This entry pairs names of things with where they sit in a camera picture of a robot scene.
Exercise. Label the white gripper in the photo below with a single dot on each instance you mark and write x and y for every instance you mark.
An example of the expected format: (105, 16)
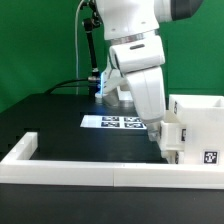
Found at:
(140, 64)

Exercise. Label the white drawer box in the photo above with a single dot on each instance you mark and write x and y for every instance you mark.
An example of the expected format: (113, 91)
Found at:
(172, 157)
(170, 135)

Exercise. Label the white drawer box front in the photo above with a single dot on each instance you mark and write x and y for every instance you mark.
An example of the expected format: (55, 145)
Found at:
(172, 157)

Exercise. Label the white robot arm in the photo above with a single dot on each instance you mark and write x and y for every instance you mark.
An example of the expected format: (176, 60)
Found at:
(132, 20)

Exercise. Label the white drawer cabinet housing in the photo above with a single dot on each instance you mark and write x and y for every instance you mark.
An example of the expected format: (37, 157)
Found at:
(203, 117)

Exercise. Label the white marker sheet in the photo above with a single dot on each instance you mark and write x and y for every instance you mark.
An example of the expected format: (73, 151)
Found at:
(112, 122)

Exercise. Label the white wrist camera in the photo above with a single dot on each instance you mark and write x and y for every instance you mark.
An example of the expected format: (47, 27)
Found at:
(112, 82)

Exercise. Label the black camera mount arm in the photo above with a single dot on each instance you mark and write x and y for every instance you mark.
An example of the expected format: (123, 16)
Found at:
(89, 25)

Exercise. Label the white perimeter fence frame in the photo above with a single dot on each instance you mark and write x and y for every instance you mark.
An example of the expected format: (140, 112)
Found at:
(18, 167)

